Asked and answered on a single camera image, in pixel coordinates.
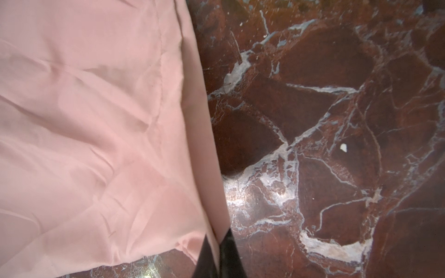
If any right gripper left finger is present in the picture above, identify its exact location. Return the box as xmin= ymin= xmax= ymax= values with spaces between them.
xmin=191 ymin=237 xmax=219 ymax=278

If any pink garment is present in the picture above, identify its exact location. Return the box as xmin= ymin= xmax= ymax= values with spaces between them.
xmin=1 ymin=1 xmax=230 ymax=278

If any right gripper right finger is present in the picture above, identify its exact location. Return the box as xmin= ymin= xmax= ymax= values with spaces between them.
xmin=219 ymin=229 xmax=247 ymax=278

